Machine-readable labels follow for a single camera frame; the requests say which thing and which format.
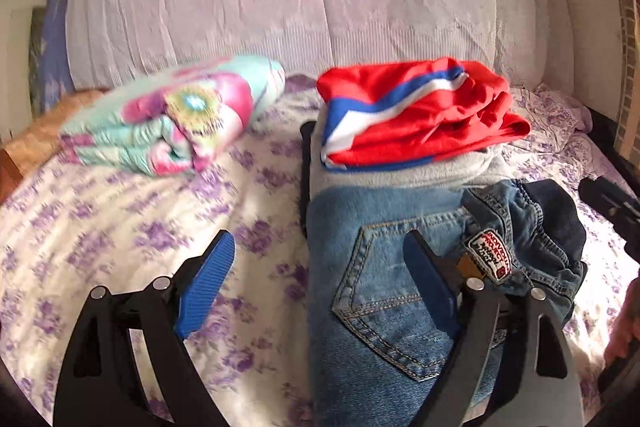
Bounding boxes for person's right hand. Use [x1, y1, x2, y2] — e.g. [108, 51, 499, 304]
[604, 277, 640, 366]

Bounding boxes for folded red striped garment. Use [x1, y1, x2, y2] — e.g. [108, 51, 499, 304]
[317, 57, 530, 172]

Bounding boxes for folded black garment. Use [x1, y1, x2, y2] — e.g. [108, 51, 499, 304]
[298, 120, 316, 237]

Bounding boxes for folded floral pastel blanket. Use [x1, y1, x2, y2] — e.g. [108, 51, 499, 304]
[60, 55, 285, 176]

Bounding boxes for orange brown pillow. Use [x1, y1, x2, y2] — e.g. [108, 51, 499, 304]
[1, 89, 107, 202]

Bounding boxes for purple floral bedsheet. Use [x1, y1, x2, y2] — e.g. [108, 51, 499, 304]
[1, 77, 639, 426]

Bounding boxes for folded grey sweatpants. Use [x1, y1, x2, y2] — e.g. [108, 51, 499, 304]
[309, 104, 514, 197]

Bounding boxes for blue patterned pillow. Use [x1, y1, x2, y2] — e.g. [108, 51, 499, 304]
[28, 0, 75, 117]

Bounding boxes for blue denim jeans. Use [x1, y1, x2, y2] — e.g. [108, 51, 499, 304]
[307, 180, 587, 426]

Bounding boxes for beige brick-pattern curtain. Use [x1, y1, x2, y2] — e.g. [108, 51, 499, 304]
[614, 0, 640, 170]

